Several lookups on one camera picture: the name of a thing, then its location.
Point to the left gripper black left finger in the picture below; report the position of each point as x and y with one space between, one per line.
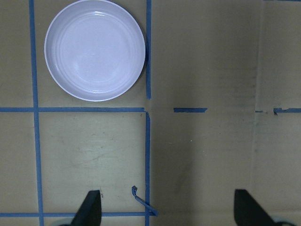
90 212

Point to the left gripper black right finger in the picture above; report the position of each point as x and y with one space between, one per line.
248 212

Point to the white round plate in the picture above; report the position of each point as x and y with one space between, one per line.
94 50

